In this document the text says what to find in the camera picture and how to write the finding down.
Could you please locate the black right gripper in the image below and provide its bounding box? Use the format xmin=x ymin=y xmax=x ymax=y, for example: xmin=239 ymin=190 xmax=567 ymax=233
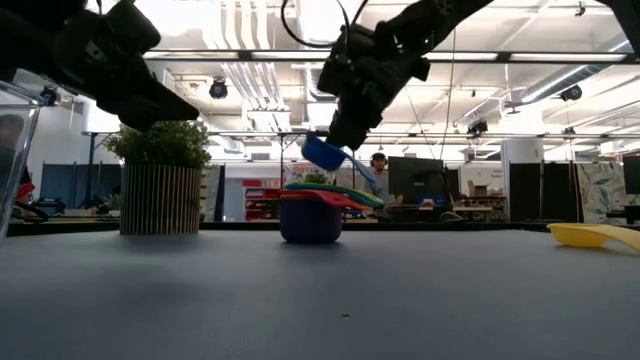
xmin=317 ymin=24 xmax=432 ymax=151

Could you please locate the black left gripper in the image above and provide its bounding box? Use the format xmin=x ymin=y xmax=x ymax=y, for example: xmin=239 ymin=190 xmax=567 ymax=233
xmin=54 ymin=0 xmax=201 ymax=133

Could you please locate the blue measuring cup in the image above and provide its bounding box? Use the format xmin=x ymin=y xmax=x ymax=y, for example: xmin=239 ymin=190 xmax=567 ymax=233
xmin=300 ymin=135 xmax=377 ymax=184

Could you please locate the teal measuring cup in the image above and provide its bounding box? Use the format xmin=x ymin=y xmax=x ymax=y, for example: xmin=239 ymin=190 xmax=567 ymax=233
xmin=282 ymin=182 xmax=381 ymax=209

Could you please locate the green measuring cup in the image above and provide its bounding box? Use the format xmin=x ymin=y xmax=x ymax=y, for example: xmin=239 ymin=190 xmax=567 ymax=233
xmin=285 ymin=181 xmax=386 ymax=208

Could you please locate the red measuring cup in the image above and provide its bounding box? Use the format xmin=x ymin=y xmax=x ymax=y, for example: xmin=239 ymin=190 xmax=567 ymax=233
xmin=278 ymin=188 xmax=371 ymax=210

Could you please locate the purple measuring cup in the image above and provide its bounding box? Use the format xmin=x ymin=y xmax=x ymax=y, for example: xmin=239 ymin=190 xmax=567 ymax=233
xmin=278 ymin=197 xmax=345 ymax=245

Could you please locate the clear plastic basket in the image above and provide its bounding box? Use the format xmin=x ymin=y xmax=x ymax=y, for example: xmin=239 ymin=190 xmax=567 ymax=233
xmin=0 ymin=79 xmax=47 ymax=246

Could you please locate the yellow measuring cup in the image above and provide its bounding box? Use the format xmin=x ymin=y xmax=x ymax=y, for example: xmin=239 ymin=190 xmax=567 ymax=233
xmin=546 ymin=222 xmax=640 ymax=254

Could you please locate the person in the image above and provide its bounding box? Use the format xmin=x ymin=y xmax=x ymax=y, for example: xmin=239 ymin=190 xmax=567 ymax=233
xmin=367 ymin=151 xmax=401 ymax=206

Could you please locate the black computer monitor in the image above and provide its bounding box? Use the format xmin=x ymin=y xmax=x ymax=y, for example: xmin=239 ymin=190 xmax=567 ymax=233
xmin=387 ymin=155 xmax=447 ymax=206
xmin=622 ymin=154 xmax=640 ymax=196

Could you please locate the potted plant in ribbed pot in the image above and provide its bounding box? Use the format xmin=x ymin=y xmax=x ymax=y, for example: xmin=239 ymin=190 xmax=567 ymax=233
xmin=105 ymin=119 xmax=213 ymax=236

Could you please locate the blue partition panel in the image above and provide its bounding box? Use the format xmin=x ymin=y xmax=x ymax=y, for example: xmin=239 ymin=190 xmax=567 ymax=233
xmin=39 ymin=162 xmax=122 ymax=209

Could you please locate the red storage shelf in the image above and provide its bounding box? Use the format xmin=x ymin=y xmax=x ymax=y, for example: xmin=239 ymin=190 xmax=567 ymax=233
xmin=243 ymin=178 xmax=282 ymax=222

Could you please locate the cardboard box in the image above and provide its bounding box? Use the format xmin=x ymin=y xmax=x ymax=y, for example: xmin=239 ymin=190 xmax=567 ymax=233
xmin=467 ymin=179 xmax=494 ymax=199

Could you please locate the gray-blue table mat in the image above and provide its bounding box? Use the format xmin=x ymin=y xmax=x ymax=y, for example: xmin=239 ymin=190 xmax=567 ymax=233
xmin=0 ymin=228 xmax=640 ymax=360

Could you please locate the black partition panel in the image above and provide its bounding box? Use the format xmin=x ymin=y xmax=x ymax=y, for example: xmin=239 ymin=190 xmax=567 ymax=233
xmin=508 ymin=162 xmax=579 ymax=222

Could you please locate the leaf print partition panel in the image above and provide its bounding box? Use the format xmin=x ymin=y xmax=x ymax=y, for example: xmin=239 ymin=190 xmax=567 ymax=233
xmin=577 ymin=162 xmax=626 ymax=224

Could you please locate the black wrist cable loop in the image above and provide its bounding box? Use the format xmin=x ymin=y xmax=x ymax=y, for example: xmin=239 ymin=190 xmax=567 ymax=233
xmin=280 ymin=0 xmax=352 ymax=51

